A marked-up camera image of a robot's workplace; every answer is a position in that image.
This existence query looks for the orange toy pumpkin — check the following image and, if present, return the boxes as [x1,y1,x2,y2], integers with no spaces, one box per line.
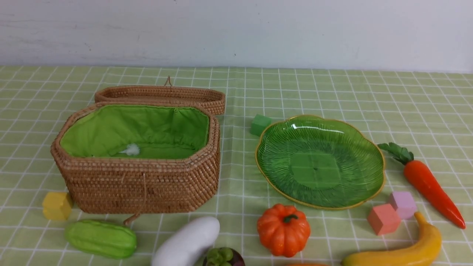
[256,203,311,258]

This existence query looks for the purple toy mangosteen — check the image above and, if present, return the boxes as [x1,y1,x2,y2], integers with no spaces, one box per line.
[202,246,246,266]

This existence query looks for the white toy eggplant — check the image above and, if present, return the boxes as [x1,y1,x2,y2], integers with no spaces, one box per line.
[151,216,220,266]

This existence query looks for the orange toy mango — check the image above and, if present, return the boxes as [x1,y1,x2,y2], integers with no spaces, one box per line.
[285,263,328,266]

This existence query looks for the green toy cucumber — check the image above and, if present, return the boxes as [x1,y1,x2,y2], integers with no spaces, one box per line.
[65,219,137,259]

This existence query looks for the orange toy carrot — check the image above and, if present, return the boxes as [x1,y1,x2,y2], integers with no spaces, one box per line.
[377,143,466,229]

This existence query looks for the yellow toy banana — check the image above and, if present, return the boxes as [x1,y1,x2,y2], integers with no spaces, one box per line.
[341,211,442,266]

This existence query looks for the green foam cube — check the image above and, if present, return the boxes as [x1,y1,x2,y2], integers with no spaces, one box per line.
[249,114,272,137]

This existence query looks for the woven wicker basket lid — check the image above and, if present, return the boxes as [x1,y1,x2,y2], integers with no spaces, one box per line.
[94,77,226,116]

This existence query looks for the woven wicker basket green lining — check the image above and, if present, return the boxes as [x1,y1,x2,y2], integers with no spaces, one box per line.
[51,102,221,215]

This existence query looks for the green glass leaf plate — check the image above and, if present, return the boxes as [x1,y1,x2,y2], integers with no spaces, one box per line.
[255,115,386,210]

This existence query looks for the pink-red foam cube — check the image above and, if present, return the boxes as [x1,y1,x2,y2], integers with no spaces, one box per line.
[367,203,401,236]

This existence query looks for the purple foam cube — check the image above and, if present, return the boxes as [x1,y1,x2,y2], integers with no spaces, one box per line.
[388,191,418,219]

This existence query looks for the yellow foam cube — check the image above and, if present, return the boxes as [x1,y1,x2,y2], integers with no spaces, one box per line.
[42,191,73,221]

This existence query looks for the green checkered tablecloth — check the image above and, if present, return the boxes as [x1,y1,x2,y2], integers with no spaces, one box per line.
[0,66,473,266]

